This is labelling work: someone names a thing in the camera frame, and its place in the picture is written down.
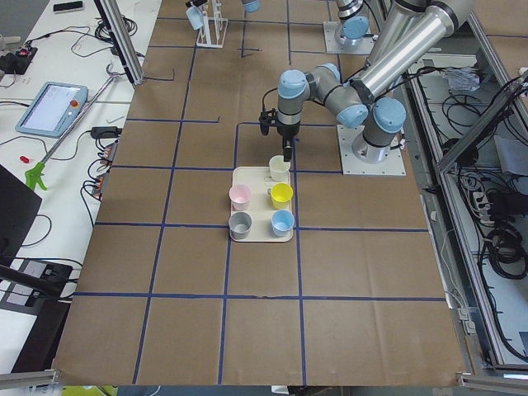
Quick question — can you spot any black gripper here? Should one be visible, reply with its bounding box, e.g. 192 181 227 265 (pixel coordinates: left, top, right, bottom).
259 108 299 162

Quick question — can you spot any white plastic cup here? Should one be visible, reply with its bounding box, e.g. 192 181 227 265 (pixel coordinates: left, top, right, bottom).
269 155 290 182

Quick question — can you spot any light blue plastic cup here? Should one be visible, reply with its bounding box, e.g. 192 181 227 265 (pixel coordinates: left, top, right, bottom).
186 6 204 31

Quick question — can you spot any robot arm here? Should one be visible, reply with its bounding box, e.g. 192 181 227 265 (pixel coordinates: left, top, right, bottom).
259 1 476 161
335 0 375 45

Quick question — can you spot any yellow plastic cup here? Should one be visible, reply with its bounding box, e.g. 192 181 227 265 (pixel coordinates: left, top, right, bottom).
271 182 294 210

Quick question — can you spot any pink plastic cup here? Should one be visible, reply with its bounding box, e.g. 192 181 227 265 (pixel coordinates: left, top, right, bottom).
229 184 252 210

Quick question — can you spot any grey plastic cup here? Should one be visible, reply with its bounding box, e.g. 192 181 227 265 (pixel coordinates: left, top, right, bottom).
229 211 252 240

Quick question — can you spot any cream serving tray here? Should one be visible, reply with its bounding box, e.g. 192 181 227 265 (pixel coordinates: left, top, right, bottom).
229 167 294 243

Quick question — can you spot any black power adapter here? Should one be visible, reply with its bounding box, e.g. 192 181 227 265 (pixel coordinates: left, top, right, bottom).
90 126 122 139

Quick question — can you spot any blue teach pendant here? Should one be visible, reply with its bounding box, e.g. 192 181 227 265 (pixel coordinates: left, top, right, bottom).
15 82 88 138

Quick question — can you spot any black computer monitor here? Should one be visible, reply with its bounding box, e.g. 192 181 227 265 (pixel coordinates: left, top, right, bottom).
0 166 41 266

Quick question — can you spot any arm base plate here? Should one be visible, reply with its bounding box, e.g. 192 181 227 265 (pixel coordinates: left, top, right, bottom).
337 125 406 177
323 21 378 55

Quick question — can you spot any white wire cup rack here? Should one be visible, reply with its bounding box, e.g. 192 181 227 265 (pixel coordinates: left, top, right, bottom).
196 0 229 49

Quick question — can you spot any aluminium frame post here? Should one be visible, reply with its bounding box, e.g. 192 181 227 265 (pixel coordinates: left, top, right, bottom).
94 0 144 86

